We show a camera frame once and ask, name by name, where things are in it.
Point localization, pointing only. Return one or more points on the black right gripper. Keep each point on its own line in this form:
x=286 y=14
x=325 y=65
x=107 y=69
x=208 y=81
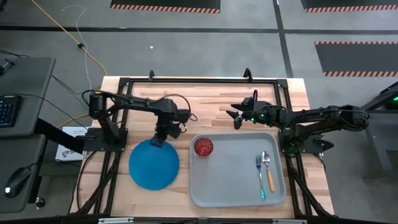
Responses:
x=261 y=113

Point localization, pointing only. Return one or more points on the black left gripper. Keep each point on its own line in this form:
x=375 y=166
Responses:
x=168 y=127

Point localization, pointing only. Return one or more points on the blue round plate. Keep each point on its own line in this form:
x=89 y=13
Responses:
x=154 y=166

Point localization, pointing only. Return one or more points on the red translucent cup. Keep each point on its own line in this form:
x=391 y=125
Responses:
x=203 y=147

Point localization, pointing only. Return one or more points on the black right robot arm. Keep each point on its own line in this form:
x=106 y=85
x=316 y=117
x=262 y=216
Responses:
x=329 y=113

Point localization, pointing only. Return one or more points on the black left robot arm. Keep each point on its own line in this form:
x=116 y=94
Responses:
x=136 y=104

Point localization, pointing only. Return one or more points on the grey plastic tray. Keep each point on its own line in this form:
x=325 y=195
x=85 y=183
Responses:
x=233 y=177

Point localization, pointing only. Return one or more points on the white printed box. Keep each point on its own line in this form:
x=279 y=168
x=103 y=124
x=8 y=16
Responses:
x=70 y=154

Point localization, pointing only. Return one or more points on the black desk support beam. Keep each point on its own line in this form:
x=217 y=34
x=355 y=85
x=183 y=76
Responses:
x=59 y=137

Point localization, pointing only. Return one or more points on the thick black hazard-striped mat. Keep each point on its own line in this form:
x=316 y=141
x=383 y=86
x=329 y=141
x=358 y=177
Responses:
x=357 y=57

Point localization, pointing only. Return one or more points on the black desk knob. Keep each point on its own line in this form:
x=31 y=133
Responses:
x=39 y=203

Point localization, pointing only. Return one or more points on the wide black hazard-striped mat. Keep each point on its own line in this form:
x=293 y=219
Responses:
x=164 y=3

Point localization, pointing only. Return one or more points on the dark grey side stand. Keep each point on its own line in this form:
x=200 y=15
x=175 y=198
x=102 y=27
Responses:
x=373 y=130

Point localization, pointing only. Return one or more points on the small grey desk panel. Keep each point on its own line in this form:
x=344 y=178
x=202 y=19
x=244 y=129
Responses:
x=18 y=149

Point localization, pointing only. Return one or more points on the large grey desk panel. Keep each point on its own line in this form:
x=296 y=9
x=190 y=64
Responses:
x=25 y=93

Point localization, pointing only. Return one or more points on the black computer mouse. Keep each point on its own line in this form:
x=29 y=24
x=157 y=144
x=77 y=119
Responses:
x=17 y=182

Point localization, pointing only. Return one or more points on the black keyboard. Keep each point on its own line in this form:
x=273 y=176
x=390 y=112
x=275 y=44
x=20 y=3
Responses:
x=8 y=110

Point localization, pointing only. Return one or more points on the black hazard-striped corner mat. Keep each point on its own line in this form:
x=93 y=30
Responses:
x=348 y=3

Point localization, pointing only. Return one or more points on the black frame clamp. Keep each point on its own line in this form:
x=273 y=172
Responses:
x=151 y=74
x=247 y=74

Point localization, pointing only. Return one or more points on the black aluminium table frame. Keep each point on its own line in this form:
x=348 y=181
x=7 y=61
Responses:
x=202 y=80

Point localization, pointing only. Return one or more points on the silver bracket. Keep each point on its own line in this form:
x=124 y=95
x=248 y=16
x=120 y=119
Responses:
x=289 y=221
x=115 y=220

